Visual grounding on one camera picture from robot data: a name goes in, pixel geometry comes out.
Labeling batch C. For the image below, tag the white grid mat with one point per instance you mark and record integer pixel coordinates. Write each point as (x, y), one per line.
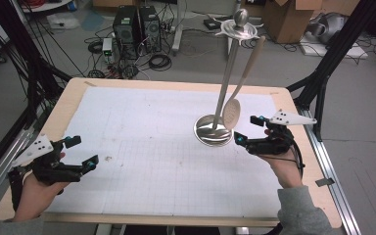
(163, 153)

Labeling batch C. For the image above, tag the grey bundle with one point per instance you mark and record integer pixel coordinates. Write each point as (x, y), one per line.
(326, 25)

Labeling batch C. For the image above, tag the round white table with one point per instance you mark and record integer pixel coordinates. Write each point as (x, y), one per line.
(45, 5)

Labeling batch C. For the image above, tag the grey tape piece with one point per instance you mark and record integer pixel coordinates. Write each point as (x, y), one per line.
(324, 181)

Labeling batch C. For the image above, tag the black metal frame post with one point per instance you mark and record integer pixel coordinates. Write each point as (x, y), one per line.
(29, 65)
(333, 55)

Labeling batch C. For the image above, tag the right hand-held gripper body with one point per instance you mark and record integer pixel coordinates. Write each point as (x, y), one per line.
(271, 145)

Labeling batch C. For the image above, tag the large open cardboard box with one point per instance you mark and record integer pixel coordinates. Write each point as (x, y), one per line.
(290, 19)

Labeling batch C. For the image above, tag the person's right hand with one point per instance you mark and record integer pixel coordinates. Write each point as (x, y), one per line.
(285, 169)

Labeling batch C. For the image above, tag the black computer tower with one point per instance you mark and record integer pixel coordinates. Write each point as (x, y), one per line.
(125, 31)
(150, 27)

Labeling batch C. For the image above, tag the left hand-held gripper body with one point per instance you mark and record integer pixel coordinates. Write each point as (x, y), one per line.
(50, 169)

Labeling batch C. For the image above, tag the small white power supply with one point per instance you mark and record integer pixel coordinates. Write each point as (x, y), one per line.
(107, 49)

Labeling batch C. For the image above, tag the small open cardboard box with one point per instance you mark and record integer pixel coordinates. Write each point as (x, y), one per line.
(111, 2)

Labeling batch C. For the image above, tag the wooden spoon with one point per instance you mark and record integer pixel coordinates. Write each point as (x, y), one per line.
(238, 94)

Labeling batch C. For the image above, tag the person's left hand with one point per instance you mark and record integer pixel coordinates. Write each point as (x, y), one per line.
(36, 196)

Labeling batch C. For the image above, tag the aluminium rail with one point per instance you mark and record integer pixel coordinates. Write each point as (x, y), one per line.
(0, 169)
(333, 182)

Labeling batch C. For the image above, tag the steel utensil stand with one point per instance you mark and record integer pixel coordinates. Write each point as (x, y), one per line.
(223, 88)

